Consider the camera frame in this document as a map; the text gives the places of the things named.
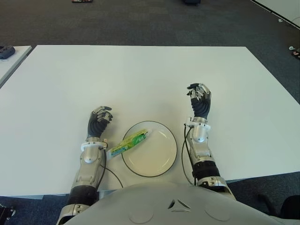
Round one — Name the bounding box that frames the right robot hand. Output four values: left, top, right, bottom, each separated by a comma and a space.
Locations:
186, 82, 212, 119

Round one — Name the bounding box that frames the white plate black rim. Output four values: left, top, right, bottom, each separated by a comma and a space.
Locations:
121, 120, 178, 178

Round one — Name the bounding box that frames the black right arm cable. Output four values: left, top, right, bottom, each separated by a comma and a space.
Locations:
181, 123, 196, 186

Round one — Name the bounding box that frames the dark blue game controller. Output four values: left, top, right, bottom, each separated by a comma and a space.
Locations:
0, 45, 16, 59

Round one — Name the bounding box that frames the white side table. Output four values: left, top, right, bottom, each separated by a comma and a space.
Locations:
0, 45, 33, 87

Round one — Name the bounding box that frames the green white toothpaste tube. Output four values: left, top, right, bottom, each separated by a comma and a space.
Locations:
105, 128, 152, 161

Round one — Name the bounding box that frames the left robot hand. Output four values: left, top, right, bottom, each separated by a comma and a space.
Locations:
87, 105, 114, 139

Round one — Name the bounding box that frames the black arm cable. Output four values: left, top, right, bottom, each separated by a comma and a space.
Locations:
181, 123, 196, 186
99, 150, 124, 188

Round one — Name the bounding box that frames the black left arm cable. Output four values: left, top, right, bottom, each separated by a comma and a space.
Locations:
99, 150, 124, 188

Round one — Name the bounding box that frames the black wheeled base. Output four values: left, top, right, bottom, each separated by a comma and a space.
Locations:
0, 203, 16, 221

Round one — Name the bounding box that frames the grey robot torso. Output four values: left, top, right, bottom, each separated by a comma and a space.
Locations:
67, 181, 291, 225

